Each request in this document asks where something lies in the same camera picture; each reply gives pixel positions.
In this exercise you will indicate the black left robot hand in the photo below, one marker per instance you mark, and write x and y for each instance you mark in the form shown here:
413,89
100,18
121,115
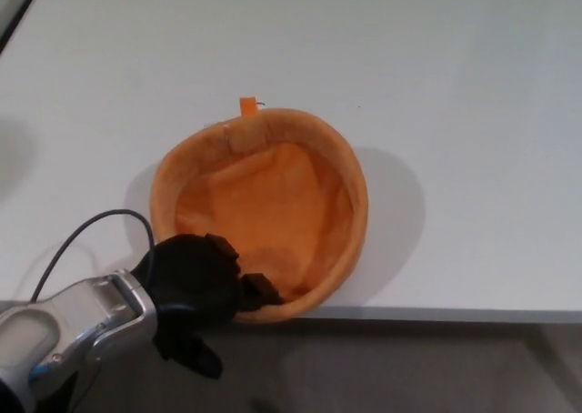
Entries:
191,276

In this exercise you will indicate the orange soft plush plate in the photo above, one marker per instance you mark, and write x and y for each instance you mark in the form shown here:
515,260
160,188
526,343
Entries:
291,204

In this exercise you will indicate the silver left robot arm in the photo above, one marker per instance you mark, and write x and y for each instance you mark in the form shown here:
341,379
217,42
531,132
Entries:
63,340

